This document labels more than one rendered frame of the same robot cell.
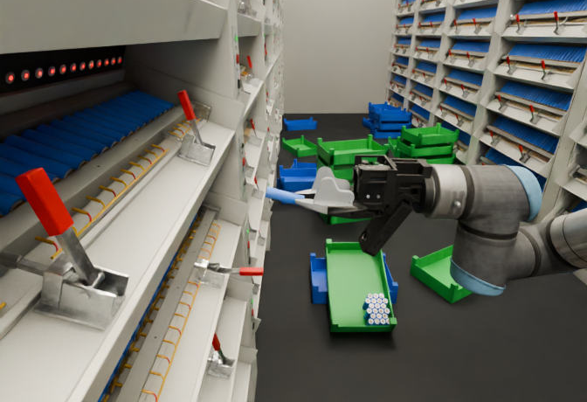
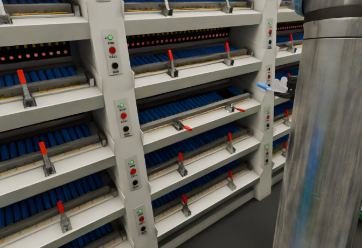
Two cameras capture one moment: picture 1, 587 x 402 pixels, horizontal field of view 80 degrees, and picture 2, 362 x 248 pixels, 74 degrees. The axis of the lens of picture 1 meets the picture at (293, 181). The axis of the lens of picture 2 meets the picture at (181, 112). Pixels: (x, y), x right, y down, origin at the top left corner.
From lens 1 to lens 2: 0.64 m
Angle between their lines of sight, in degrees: 54
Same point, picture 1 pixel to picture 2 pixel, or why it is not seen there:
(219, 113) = (257, 53)
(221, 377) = (229, 152)
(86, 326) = (171, 77)
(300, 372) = not seen: hidden behind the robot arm
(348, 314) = not seen: hidden behind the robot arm
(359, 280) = not seen: outside the picture
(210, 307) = (222, 114)
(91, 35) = (182, 28)
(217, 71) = (257, 36)
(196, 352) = (208, 119)
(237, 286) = (257, 132)
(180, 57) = (246, 32)
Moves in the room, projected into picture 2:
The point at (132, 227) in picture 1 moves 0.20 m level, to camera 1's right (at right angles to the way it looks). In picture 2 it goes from (191, 70) to (230, 75)
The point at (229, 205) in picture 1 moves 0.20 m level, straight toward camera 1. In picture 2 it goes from (257, 93) to (233, 104)
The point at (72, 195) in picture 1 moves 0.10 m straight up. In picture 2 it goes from (182, 60) to (179, 32)
